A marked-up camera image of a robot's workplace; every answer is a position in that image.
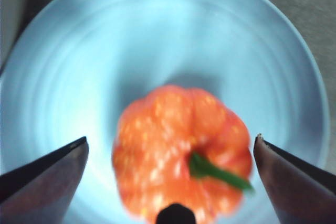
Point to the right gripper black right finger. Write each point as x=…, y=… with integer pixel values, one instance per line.
x=299, y=187

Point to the orange toy pumpkin green stem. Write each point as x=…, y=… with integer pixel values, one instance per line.
x=162, y=142

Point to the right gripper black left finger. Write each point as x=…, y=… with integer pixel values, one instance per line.
x=39, y=190

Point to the blue round plate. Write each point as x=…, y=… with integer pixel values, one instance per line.
x=131, y=51

